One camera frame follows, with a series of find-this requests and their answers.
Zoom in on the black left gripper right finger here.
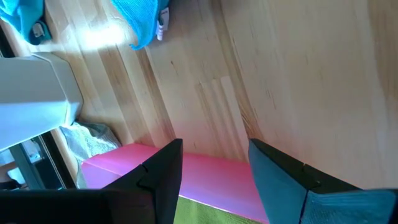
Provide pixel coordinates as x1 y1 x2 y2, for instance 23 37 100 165
248 139 398 224

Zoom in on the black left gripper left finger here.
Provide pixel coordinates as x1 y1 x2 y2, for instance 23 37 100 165
0 139 183 224

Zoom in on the green microfiber towel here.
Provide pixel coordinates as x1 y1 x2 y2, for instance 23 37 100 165
173 195 264 224

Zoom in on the pink plastic tray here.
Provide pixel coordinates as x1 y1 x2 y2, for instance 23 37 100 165
80 142 271 224

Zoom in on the gray microfiber towel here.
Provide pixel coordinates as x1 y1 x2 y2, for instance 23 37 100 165
60 120 123 164

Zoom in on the teal microfiber towel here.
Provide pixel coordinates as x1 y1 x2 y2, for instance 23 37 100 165
110 0 171 51

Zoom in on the light blue microfiber towel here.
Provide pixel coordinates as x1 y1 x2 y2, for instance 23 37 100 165
0 0 53 46

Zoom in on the white faceted plant pot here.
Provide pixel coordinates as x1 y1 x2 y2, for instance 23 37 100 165
0 52 84 153

